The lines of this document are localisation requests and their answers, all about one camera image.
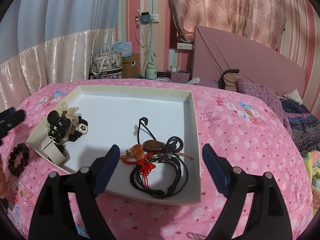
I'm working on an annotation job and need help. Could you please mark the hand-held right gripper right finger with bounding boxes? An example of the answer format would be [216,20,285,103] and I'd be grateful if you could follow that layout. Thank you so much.
[202,144,293,240]

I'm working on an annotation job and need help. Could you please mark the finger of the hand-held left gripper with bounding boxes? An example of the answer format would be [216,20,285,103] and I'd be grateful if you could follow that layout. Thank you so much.
[0,106,15,117]
[0,109,25,132]

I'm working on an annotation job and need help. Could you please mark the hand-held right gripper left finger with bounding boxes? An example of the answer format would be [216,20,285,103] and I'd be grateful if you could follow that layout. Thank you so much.
[28,144,121,240]

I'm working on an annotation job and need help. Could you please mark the brown wooden bead bracelet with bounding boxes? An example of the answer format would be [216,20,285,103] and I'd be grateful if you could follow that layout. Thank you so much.
[8,142,30,175]

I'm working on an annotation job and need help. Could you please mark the orange agate pendant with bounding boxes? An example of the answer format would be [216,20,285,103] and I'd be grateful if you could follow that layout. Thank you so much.
[120,144,145,167]

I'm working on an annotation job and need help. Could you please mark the red cord bracelet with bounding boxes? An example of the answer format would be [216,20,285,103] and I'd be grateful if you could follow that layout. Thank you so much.
[120,152,194,188]

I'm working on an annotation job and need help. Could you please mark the black hair claw clip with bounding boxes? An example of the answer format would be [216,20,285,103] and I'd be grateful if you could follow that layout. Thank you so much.
[47,110,72,140]

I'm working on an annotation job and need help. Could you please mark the black hair tie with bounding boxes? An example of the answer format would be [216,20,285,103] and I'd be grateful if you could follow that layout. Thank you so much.
[69,119,89,142]

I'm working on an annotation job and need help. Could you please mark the brown pendant dark cord necklace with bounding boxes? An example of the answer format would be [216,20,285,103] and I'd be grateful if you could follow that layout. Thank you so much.
[137,117,187,155]

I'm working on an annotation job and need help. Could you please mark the black cord necklace bundle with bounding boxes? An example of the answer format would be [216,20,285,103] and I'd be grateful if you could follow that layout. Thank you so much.
[129,155,189,199]

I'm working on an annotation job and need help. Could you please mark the cream flower hair claw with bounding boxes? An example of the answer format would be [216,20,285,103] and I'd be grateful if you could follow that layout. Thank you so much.
[57,102,82,144]

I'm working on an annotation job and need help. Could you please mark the white shallow tray box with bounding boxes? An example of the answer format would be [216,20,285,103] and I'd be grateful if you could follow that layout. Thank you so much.
[26,85,202,207]

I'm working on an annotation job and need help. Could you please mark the person's left hand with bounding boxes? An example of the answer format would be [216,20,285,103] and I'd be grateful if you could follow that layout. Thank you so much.
[0,152,9,199]

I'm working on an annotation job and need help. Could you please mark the pink floral bedsheet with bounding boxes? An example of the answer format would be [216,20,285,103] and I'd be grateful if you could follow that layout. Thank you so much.
[0,78,320,240]

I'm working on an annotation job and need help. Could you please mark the cream satin curtain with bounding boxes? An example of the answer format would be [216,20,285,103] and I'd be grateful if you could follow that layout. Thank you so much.
[0,27,118,110]

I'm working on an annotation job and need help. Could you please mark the purple dotted pillow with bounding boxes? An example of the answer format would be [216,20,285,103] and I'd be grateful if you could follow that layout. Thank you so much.
[200,77,293,135]

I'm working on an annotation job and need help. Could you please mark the brown and black bag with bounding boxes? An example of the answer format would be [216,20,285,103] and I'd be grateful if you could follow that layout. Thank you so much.
[218,69,239,92]

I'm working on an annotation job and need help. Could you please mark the dark patterned blanket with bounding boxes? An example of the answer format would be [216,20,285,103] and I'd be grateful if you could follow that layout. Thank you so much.
[280,97,320,158]

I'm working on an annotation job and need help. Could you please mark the purple plastic basket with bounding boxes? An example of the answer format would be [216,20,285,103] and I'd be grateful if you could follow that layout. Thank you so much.
[170,71,191,83]

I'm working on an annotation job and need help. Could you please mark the colourful cartoon blanket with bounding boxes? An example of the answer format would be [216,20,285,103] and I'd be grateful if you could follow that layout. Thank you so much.
[302,150,320,195]

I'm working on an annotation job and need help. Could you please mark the black and white tote bag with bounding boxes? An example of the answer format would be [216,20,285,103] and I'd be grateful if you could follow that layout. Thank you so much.
[89,44,123,80]

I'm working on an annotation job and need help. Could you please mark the brown cardboard box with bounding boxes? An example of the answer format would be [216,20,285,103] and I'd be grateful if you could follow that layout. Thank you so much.
[122,53,140,79]

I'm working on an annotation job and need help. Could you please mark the white cloth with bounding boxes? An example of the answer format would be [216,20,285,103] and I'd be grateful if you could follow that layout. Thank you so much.
[282,89,303,104]

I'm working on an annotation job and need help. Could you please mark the green bottle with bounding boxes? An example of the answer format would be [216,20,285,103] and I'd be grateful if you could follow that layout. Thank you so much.
[145,62,157,79]

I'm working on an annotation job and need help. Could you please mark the pink headboard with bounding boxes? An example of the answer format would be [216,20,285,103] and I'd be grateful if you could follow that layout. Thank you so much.
[192,26,307,98]

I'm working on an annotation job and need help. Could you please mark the pale blue sheer curtain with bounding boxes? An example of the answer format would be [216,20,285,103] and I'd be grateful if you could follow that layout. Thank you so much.
[0,0,125,63]

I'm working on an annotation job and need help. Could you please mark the light blue gift bag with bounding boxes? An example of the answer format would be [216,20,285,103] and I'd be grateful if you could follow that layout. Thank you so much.
[112,41,133,57]

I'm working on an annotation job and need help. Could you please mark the pink patterned curtain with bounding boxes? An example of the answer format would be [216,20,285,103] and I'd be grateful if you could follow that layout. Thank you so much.
[169,0,287,52]

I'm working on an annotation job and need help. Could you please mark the hanging charger cables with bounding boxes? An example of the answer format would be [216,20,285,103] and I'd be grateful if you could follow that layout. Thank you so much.
[136,24,157,78]

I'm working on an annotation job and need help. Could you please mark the wall socket with charger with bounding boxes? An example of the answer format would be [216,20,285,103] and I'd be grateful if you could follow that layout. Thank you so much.
[135,9,159,25]

